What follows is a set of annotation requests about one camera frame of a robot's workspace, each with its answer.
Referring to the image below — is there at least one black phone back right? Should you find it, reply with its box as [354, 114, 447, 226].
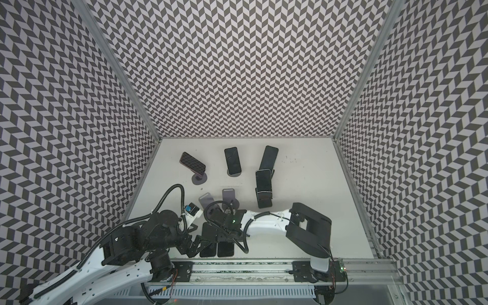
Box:
[259, 146, 279, 171]

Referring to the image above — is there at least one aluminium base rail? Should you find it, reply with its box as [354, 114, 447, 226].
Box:
[172, 258, 402, 285]

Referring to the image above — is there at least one black folding phone stand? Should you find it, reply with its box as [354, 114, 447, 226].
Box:
[255, 188, 273, 208]

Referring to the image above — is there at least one grey stand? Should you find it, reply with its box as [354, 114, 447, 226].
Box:
[227, 167, 242, 177]
[191, 173, 208, 186]
[222, 188, 240, 210]
[198, 193, 215, 210]

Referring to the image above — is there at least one grey stand front right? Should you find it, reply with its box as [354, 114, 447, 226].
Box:
[222, 188, 240, 210]

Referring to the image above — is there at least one black phone on black stand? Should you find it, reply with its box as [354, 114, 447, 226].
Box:
[255, 169, 272, 193]

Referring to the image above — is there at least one grey stand back centre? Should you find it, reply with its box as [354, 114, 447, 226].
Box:
[227, 167, 242, 177]

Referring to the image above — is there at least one grey stand far left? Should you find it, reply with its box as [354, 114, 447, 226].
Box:
[191, 173, 208, 186]

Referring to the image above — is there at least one black phone back centre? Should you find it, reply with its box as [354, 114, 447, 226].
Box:
[224, 147, 241, 168]

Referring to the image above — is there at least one white ventilation grille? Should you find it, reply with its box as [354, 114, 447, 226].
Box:
[93, 286, 316, 300]

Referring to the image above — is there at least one purple phone stand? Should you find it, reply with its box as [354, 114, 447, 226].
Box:
[217, 239, 235, 257]

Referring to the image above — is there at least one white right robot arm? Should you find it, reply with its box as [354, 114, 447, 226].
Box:
[203, 201, 334, 275]

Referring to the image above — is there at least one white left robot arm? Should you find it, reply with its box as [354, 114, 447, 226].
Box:
[20, 205, 207, 304]

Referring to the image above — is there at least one grey stand front left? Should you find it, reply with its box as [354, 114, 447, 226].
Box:
[198, 193, 215, 210]

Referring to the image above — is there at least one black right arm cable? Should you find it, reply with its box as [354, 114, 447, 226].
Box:
[203, 200, 291, 254]

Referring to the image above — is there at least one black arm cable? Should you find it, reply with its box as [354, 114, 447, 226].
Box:
[203, 200, 291, 254]
[22, 184, 191, 302]

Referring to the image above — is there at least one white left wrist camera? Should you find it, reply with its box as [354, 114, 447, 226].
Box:
[184, 203, 203, 227]

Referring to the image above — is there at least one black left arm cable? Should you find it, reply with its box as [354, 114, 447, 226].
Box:
[22, 184, 191, 302]

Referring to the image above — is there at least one phone reflecting pattern far left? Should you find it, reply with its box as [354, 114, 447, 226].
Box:
[179, 152, 206, 177]

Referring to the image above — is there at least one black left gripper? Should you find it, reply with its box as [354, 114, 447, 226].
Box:
[147, 225, 213, 258]

